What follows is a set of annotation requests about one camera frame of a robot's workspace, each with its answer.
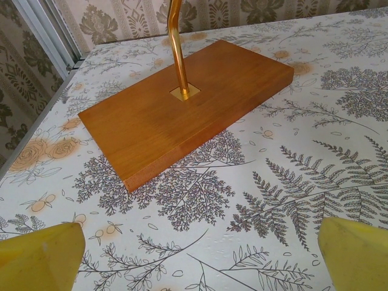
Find aluminium table side rail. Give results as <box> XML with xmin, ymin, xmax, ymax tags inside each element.
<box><xmin>0</xmin><ymin>59</ymin><xmax>82</xmax><ymax>182</ymax></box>

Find gold glass rack wooden base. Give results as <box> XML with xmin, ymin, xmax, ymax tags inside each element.
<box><xmin>78</xmin><ymin>0</ymin><xmax>295</xmax><ymax>192</ymax></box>

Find aluminium frame post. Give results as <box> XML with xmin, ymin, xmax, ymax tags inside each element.
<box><xmin>13</xmin><ymin>0</ymin><xmax>84</xmax><ymax>69</ymax></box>

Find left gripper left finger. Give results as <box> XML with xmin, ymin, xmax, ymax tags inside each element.
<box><xmin>0</xmin><ymin>222</ymin><xmax>85</xmax><ymax>291</ymax></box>

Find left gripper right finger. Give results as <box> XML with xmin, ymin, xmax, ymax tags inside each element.
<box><xmin>316</xmin><ymin>217</ymin><xmax>388</xmax><ymax>291</ymax></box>

